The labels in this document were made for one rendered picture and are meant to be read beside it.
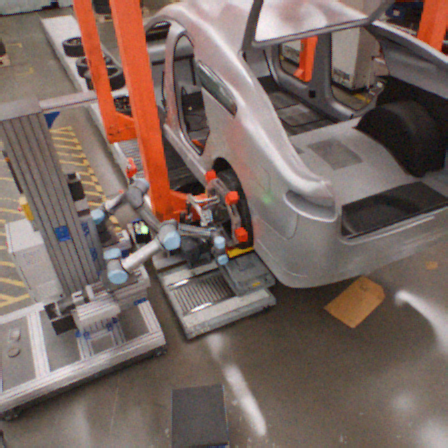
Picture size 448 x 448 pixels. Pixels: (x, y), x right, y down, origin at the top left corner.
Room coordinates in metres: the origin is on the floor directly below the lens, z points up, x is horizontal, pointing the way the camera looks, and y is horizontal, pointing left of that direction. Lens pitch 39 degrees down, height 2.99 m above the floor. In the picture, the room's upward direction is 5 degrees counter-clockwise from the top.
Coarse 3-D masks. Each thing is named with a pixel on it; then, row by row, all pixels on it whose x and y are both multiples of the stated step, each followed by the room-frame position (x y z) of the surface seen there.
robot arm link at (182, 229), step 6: (162, 222) 2.38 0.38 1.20; (168, 222) 2.37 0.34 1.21; (174, 222) 2.41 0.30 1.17; (180, 228) 2.40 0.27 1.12; (186, 228) 2.42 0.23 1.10; (192, 228) 2.44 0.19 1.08; (198, 228) 2.46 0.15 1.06; (210, 228) 2.54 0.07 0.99; (180, 234) 2.41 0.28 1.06; (186, 234) 2.41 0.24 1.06; (192, 234) 2.42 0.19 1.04; (198, 234) 2.43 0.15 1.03; (204, 234) 2.45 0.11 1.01; (210, 234) 2.46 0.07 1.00; (216, 234) 2.47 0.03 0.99; (210, 240) 2.46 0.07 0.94
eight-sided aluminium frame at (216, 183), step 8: (208, 184) 3.07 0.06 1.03; (216, 184) 2.92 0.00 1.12; (208, 192) 3.11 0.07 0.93; (224, 192) 2.80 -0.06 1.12; (224, 200) 2.77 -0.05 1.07; (208, 208) 3.11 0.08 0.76; (232, 208) 2.74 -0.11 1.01; (232, 216) 2.67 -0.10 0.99; (232, 224) 2.66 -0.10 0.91; (240, 224) 2.66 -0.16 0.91; (224, 232) 2.94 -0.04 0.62; (232, 232) 2.66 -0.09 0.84; (232, 240) 2.67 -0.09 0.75
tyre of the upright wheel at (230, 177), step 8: (232, 168) 3.09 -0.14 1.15; (216, 176) 3.12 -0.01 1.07; (224, 176) 2.96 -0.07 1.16; (232, 176) 2.92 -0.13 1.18; (232, 184) 2.84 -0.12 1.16; (240, 184) 2.84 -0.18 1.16; (240, 192) 2.77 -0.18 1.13; (240, 200) 2.72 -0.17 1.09; (240, 208) 2.71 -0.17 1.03; (248, 208) 2.68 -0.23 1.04; (248, 216) 2.65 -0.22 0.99; (248, 224) 2.63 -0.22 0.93; (248, 232) 2.62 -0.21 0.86; (248, 240) 2.63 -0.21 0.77; (240, 248) 2.74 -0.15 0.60
